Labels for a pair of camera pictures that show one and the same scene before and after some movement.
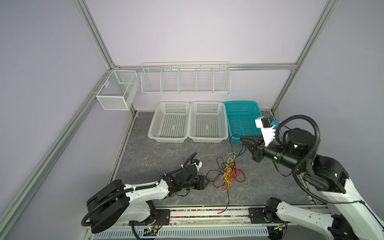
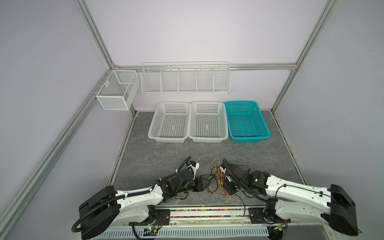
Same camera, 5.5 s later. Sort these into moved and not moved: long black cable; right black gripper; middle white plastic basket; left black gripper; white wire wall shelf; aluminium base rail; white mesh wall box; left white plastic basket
Moved: right black gripper; long black cable
Not moved: left white plastic basket; aluminium base rail; white wire wall shelf; white mesh wall box; left black gripper; middle white plastic basket
